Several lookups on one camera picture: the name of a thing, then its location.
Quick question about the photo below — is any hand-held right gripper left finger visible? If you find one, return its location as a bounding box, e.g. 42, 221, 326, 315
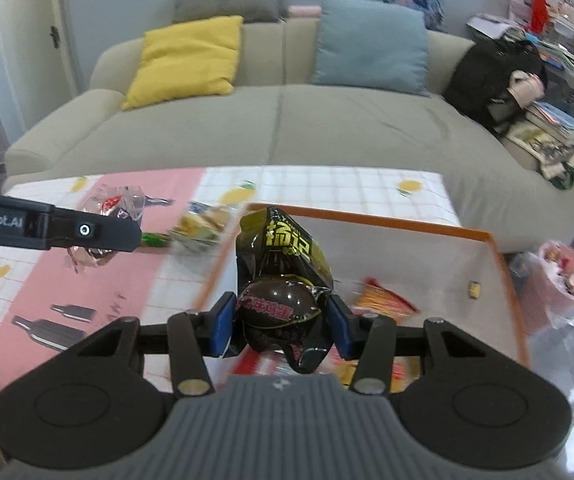
74, 291, 238, 395

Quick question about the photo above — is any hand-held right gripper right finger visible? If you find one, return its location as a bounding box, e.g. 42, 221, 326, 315
328, 293, 498, 395

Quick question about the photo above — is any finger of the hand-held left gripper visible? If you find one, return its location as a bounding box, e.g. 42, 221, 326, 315
50, 207, 143, 254

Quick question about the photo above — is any small clear red candy packet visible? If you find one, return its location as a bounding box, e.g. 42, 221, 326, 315
67, 185, 144, 274

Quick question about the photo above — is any red yellow fries snack packet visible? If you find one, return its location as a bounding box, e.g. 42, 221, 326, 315
351, 276, 419, 319

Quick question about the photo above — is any black yellow snack packet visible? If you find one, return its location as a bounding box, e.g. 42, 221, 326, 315
234, 206, 336, 375

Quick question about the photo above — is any orange cardboard box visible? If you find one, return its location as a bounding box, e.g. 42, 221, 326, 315
199, 203, 532, 396

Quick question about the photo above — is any pink white printed tablecloth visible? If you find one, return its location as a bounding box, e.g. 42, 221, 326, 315
0, 166, 462, 401

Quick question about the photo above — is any red white snack packet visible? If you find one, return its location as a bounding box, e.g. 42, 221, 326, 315
239, 351, 289, 377

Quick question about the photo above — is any yellow green chips packet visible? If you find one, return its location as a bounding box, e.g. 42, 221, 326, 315
169, 201, 233, 256

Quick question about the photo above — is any white door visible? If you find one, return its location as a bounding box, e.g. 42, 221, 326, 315
0, 0, 81, 126

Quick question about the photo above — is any yellow cushion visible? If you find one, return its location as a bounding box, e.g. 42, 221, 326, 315
121, 15, 244, 111

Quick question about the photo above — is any beige sofa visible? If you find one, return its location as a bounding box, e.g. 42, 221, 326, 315
4, 22, 574, 256

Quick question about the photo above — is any pink plastic bag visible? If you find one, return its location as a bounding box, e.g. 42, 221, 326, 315
512, 240, 574, 331

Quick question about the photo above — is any grey cushion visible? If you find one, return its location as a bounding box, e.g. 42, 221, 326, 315
173, 0, 285, 25

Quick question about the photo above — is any light blue cushion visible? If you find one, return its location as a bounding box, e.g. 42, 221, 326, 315
311, 0, 430, 99

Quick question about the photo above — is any black bag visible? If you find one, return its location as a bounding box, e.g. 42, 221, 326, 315
442, 40, 548, 134

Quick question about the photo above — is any pile of magazines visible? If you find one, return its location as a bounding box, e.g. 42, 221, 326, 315
467, 0, 574, 141

